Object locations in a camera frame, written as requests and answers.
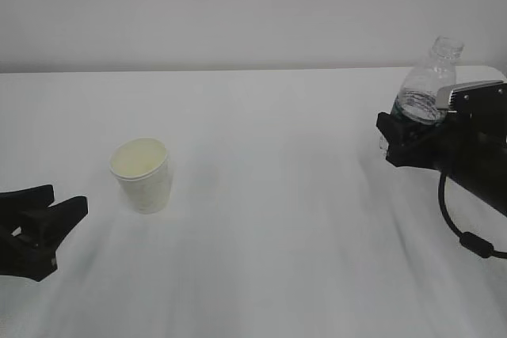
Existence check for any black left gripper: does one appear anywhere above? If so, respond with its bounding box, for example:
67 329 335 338
0 184 88 282

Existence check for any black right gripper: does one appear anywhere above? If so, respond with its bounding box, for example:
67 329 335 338
376 112 483 174

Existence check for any clear green-label water bottle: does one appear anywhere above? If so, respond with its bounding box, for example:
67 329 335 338
391 36 464 125

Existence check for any white paper cup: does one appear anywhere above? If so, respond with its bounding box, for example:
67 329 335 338
109 138 172 215

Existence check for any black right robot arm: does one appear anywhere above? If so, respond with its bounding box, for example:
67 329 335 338
376 112 506 215

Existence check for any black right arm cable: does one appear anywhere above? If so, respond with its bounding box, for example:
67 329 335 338
437 171 507 260

